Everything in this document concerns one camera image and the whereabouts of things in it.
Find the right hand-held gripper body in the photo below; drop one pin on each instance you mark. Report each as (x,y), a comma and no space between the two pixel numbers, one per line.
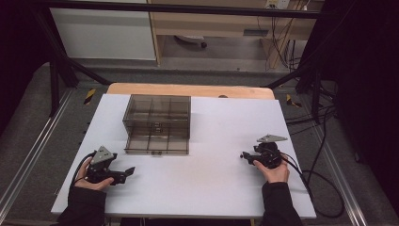
(269,153)

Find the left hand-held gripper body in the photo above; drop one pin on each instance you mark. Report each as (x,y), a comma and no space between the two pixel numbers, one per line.
(102,157)

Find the smoky transparent drawer cabinet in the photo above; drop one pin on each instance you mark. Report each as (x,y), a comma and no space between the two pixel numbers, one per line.
(156,106)

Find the person's right hand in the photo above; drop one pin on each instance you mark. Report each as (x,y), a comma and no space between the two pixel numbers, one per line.
(276,174)

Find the person's left hand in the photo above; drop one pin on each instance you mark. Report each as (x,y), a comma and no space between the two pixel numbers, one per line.
(94,185)

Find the yellow black floor tape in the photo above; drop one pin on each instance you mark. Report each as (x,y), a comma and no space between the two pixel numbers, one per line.
(293,101)
(89,96)

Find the black metal stand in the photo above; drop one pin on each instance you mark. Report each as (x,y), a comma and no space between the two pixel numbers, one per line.
(55,78)
(315,84)

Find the light wooden table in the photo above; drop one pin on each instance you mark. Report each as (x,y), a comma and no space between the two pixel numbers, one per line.
(188,90)

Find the black curtain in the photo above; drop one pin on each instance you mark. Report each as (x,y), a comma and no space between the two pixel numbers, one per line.
(367,94)
(19,56)

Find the office chair base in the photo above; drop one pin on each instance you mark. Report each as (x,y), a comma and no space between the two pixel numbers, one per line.
(191,39)

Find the light wooden desk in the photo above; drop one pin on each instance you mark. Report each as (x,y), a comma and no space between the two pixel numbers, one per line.
(213,26)

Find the white power strip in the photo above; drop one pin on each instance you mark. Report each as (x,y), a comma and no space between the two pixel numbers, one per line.
(277,3)

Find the aluminium floor rail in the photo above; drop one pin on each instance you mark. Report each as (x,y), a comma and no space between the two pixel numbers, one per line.
(34,147)
(342,175)

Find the black horizontal frame bar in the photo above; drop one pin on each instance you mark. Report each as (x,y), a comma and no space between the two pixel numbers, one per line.
(188,9)

